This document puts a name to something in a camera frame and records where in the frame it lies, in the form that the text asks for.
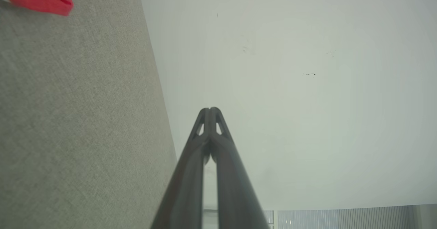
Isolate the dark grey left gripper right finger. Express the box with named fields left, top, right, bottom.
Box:
left=209, top=107, right=271, bottom=229

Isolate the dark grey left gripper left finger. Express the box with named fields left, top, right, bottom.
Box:
left=150, top=107, right=210, bottom=229

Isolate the grey fabric sofa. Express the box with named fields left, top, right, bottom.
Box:
left=0, top=0, right=178, bottom=229

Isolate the white ribbed wall panel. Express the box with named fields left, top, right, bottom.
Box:
left=265, top=205, right=415, bottom=229

